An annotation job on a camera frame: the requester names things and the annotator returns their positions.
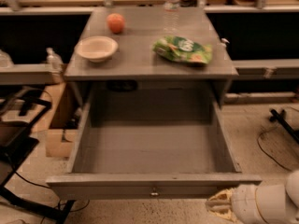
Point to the small white pump bottle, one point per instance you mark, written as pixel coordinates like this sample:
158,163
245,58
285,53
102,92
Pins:
225,42

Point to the cardboard box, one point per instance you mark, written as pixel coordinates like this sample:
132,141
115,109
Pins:
59,137

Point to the grey top drawer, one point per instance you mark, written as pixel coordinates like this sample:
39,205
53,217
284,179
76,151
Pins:
163,140

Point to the green chip bag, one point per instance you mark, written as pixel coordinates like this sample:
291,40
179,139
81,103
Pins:
182,50

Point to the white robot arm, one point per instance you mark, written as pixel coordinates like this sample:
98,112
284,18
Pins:
278,204

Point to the black metal stand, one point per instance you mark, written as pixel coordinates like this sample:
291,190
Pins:
16,144

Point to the white bowl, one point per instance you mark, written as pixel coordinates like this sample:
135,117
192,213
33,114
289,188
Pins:
96,48

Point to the grey wooden drawer cabinet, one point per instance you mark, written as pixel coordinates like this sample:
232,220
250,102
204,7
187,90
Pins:
135,59

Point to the clear sanitizer pump bottle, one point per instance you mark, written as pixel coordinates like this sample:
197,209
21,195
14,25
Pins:
54,62

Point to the clear plastic water bottle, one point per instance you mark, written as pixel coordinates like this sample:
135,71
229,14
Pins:
171,16

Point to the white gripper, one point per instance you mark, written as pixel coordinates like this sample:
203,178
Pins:
245,202

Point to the red apple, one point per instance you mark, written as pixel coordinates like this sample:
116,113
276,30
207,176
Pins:
115,23

